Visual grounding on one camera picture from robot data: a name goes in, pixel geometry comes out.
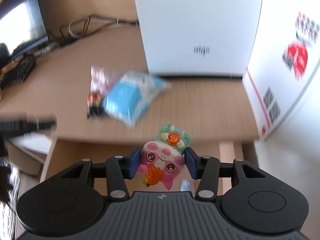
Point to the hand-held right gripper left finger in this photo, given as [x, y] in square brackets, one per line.
[133, 163]

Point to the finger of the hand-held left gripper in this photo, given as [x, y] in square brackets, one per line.
[27, 126]

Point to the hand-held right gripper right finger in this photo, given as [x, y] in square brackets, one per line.
[192, 163]

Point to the pink pig toy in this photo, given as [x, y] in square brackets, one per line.
[162, 160]

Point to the white desk drawer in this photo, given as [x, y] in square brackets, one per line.
[75, 152]

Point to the blue plastic packet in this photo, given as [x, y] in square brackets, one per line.
[127, 100]

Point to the pink lace cloth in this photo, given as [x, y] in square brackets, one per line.
[100, 78]

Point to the black keyboard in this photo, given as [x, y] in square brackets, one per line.
[18, 72]

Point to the dark cloth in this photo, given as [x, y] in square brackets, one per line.
[4, 180]

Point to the black rounded object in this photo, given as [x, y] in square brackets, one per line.
[3, 53]

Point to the black computer monitor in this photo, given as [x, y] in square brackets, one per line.
[22, 22]

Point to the white box with red print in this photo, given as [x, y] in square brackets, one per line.
[280, 62]

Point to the white computer case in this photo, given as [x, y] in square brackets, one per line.
[197, 22]

